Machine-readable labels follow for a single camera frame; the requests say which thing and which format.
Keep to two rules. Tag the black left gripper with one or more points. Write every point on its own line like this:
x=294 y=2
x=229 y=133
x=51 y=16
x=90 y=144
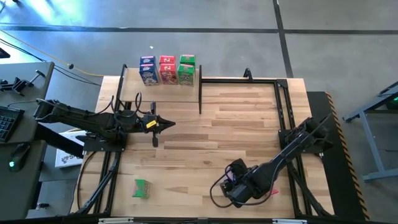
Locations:
x=144 y=124

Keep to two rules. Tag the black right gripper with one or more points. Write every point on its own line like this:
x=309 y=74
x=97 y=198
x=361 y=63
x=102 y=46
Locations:
x=239 y=189

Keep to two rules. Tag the blue Frosted Flakes cereal box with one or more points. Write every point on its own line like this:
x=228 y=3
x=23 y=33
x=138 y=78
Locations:
x=149 y=76
x=147 y=60

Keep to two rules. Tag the green Apple Jacks cereal box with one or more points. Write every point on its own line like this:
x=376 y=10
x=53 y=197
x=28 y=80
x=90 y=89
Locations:
x=187 y=59
x=141 y=189
x=186 y=76

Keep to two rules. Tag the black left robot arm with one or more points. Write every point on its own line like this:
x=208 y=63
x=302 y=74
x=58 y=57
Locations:
x=87 y=119

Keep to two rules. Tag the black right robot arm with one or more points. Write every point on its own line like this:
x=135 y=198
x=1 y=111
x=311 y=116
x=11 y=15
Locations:
x=280 y=158

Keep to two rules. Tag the white label strip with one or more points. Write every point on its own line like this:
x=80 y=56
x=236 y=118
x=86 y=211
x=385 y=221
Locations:
x=116 y=220
x=289 y=221

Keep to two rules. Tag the white printed cardboard box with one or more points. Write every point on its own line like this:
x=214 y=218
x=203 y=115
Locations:
x=66 y=157

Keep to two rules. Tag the black hazard-striped mat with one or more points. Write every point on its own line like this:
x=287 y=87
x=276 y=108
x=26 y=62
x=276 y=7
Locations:
x=342 y=186

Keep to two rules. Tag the black desk support bar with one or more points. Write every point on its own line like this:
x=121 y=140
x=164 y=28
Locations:
x=56 y=140

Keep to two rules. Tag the small black knob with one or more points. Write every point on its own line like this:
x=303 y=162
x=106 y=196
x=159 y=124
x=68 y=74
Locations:
x=71 y=66

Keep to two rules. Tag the blue-grey metal stand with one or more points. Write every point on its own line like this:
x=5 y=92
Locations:
x=370 y=146

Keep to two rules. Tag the black computer mouse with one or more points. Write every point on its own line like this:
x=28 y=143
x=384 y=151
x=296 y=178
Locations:
x=20 y=155

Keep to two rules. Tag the grey desk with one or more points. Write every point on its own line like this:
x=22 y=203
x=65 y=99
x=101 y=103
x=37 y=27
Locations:
x=28 y=186

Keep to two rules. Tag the black desk clamp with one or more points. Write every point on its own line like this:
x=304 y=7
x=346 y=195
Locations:
x=18 y=84

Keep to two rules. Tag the black keyboard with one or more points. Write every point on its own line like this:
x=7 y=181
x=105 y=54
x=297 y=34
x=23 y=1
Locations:
x=9 y=123

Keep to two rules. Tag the black flat device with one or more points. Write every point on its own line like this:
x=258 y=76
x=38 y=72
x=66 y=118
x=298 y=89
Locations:
x=3 y=53

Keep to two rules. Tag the black device with green light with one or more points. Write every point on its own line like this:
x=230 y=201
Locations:
x=392 y=104

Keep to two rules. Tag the black shelf post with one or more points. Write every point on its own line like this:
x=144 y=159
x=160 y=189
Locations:
x=200 y=99
x=121 y=84

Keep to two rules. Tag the black frame rail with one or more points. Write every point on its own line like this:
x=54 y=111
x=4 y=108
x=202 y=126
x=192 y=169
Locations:
x=236 y=81
x=202 y=221

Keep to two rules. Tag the black frame side rails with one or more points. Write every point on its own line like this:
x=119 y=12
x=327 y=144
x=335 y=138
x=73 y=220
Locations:
x=295 y=186
x=109 y=168

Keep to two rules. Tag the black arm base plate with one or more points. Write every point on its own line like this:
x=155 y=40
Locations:
x=325 y=147
x=102 y=145

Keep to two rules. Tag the black triangular bracket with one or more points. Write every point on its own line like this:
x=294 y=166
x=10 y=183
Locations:
x=247 y=74

